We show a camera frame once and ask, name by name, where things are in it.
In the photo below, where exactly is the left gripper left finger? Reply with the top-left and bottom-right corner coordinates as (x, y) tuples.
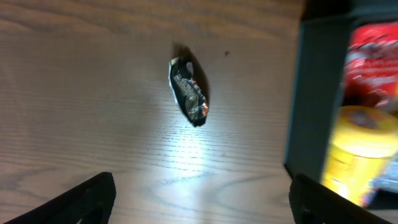
(6, 172), (116, 224)

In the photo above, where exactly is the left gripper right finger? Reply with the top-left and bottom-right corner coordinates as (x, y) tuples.
(289, 174), (392, 224)

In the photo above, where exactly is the yellow Mentos gum bottle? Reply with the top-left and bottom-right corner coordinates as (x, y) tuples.
(321, 106), (397, 207)

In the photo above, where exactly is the black candy wrapper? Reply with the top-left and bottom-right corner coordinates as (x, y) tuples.
(169, 57), (209, 127)

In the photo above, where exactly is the red candy bag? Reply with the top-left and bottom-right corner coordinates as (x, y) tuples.
(343, 22), (397, 107)

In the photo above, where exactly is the black box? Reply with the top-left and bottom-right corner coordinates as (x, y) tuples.
(284, 0), (397, 210)

